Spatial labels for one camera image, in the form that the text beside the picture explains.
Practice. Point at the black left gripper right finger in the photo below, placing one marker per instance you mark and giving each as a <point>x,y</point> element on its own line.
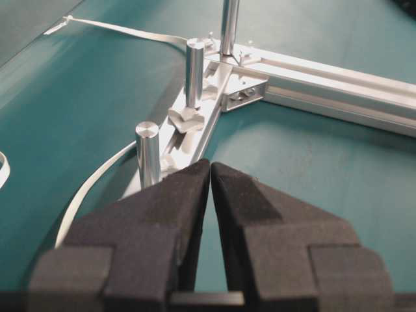
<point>287,255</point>

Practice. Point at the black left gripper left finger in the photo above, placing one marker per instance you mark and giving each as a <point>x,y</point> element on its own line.
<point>131,255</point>

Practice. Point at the near aluminium post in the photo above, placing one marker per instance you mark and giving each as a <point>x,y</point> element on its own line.
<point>147,146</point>

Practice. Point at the aluminium post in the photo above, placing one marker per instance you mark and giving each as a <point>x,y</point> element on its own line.
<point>230,13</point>
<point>147,146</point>
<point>194,72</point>

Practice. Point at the white corner bracket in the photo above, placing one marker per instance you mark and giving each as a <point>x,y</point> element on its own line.
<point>242,90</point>

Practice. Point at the aluminium extrusion frame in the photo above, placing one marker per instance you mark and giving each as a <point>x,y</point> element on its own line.
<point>300,84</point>

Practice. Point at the middle aluminium post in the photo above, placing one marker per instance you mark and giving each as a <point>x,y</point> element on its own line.
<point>194,72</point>

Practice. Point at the far aluminium post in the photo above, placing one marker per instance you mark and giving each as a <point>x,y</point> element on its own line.
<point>230,13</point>

